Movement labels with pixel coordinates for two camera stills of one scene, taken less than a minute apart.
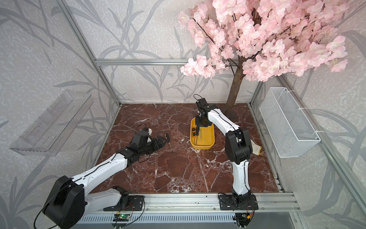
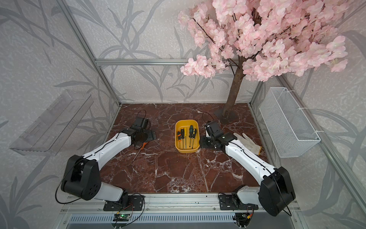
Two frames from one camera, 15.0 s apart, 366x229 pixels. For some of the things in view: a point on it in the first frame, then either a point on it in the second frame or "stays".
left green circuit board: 121,217 stays
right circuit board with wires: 243,219 stays
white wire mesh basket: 290,132 stays
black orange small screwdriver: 194,133 to 179,134
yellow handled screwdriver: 197,130 to 185,135
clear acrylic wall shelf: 46,134 stays
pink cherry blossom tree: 259,40 stays
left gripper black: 157,146 to 150,137
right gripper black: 198,124 to 202,142
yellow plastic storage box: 208,136 to 180,124
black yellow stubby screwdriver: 167,137 to 194,136
